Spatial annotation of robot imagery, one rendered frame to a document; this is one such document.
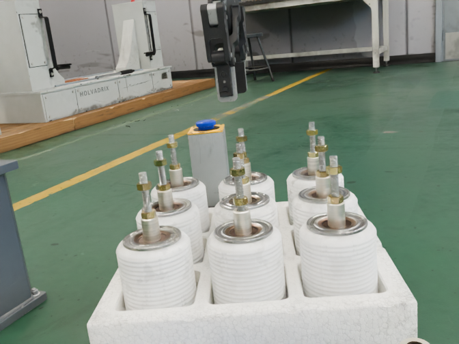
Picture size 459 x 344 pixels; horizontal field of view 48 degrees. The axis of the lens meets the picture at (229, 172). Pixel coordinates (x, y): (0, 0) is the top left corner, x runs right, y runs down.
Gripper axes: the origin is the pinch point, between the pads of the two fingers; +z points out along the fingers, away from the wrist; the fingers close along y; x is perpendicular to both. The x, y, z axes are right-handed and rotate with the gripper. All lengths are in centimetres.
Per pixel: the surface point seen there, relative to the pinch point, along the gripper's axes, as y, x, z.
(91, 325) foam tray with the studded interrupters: -10.2, 18.1, 25.7
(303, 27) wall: 519, 16, -1
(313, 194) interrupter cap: 13.9, -7.8, 18.6
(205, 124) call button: 37.4, 13.3, 11.0
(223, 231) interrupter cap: -0.3, 3.1, 18.2
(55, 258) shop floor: 46, 58, 43
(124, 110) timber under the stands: 283, 134, 40
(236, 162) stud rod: -0.4, 0.4, 9.3
